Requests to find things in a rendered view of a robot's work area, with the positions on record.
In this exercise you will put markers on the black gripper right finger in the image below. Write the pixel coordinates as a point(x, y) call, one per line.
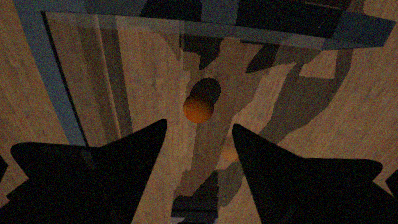
point(280, 180)

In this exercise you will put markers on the clear l-shaped low wall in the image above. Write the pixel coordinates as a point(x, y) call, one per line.
point(77, 45)

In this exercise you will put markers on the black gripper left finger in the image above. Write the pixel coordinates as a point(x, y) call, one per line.
point(119, 170)

